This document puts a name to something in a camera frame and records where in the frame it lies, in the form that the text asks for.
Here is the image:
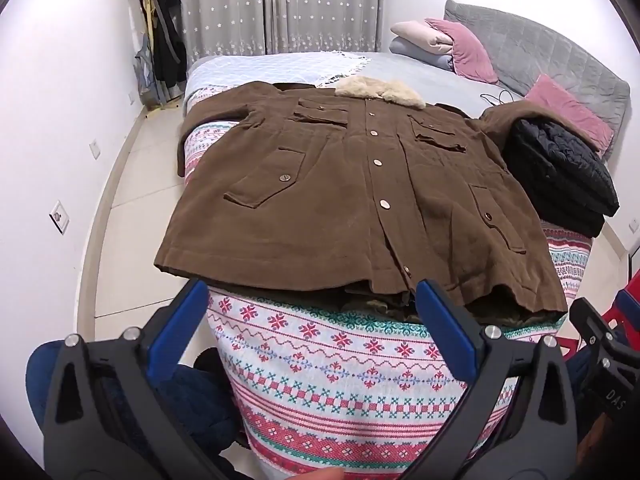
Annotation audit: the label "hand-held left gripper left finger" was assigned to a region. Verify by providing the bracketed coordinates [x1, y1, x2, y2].
[42, 279, 236, 480]

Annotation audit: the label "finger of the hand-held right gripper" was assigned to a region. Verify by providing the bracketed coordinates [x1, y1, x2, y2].
[570, 297, 623, 361]
[614, 285, 640, 312]

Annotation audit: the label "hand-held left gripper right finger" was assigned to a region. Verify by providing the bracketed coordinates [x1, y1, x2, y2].
[400, 279, 578, 480]

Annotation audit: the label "brown coat with fur collar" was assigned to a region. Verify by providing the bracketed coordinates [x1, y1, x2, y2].
[152, 76, 571, 323]

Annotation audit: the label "hanging dark clothes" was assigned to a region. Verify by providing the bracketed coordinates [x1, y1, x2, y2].
[135, 0, 188, 106]

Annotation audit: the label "red plastic stool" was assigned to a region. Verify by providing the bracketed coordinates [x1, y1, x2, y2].
[597, 305, 640, 346]

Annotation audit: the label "patterned knit blanket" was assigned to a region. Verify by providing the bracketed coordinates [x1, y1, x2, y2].
[177, 82, 596, 480]

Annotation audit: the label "black quilted jacket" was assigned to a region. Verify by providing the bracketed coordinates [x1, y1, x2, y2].
[502, 117, 621, 238]

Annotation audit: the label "pink pillow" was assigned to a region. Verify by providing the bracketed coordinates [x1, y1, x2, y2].
[425, 17, 501, 85]
[525, 74, 615, 153]

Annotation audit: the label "bed with grey sheet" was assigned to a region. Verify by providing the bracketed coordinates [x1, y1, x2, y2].
[182, 50, 608, 161]

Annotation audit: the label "blue hanging bag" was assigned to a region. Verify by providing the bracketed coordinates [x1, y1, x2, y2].
[132, 40, 162, 109]

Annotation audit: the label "grey quilted headboard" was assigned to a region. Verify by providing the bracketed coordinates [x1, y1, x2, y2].
[442, 0, 631, 146]

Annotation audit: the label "folded grey-blue quilt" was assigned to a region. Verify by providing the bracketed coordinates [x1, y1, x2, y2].
[389, 37, 456, 72]

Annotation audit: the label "light blue fringed throw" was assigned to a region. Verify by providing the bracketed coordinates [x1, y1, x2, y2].
[187, 52, 373, 91]

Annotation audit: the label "folded pink quilt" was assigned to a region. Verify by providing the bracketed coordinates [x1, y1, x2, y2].
[390, 20, 453, 56]

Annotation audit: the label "grey star-patterned curtain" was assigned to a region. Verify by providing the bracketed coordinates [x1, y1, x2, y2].
[172, 0, 386, 61]

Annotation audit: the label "white wall switch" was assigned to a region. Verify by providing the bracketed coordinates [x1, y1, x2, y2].
[49, 201, 70, 235]

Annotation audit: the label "black charging cable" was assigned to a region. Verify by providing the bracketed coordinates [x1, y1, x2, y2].
[480, 89, 516, 108]

